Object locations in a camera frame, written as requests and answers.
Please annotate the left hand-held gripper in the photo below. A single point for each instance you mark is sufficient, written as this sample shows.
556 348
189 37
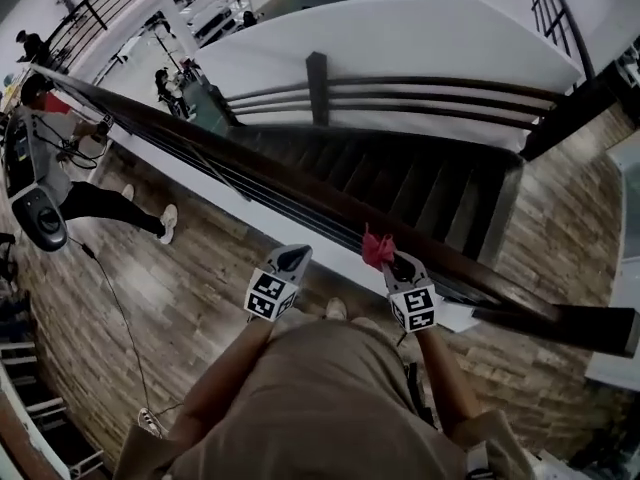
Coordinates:
270 295

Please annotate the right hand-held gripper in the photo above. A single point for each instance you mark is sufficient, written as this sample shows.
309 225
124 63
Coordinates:
414 308

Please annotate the pink cloth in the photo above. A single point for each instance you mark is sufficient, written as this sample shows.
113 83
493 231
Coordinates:
377 248

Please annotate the dark wooden handrail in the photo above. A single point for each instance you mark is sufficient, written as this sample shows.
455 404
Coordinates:
300 188

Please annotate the person's right forearm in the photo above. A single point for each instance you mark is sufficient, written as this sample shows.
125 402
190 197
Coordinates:
450 383

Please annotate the person's left forearm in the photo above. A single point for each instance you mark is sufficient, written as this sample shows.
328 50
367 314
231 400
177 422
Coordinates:
225 383

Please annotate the person's light trousers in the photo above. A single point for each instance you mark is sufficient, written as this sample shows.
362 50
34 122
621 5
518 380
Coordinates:
300 315

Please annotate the person's white shoe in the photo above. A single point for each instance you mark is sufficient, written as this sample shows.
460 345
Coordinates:
336 308

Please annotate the dark wooden staircase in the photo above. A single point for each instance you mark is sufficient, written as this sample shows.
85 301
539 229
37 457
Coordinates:
425 188

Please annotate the black waist device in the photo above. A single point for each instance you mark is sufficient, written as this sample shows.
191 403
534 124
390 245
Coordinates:
417 393

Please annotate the person's olive shirt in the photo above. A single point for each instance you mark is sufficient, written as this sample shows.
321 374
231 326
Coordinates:
325 408

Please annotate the dark wooden stair banister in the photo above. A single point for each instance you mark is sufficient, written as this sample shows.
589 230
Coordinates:
317 88

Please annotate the white power strip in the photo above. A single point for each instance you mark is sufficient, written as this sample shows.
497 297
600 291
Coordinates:
149 422

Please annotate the red-topped desk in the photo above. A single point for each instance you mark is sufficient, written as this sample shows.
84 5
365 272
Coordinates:
56 103

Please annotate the white metal rack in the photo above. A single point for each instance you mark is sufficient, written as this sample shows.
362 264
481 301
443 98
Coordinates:
45 408

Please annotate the short black metal balustrade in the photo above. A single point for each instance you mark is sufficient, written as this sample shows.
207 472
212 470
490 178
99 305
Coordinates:
555 13

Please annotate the long black metal balustrade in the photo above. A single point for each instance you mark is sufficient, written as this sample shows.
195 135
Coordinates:
90 13

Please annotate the brown curved wooden ledge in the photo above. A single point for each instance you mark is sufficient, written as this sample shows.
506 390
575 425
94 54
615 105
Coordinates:
25 448

